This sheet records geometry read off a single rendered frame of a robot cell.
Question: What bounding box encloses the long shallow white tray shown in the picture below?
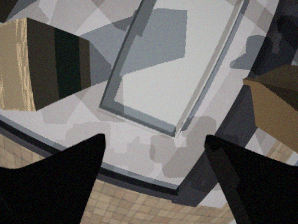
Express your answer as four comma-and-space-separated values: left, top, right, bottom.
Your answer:
97, 0, 244, 139

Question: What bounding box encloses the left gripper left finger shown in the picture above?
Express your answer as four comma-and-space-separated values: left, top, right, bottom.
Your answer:
0, 133, 106, 224

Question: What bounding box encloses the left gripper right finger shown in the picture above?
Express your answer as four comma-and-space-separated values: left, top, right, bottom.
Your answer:
204, 135, 298, 224

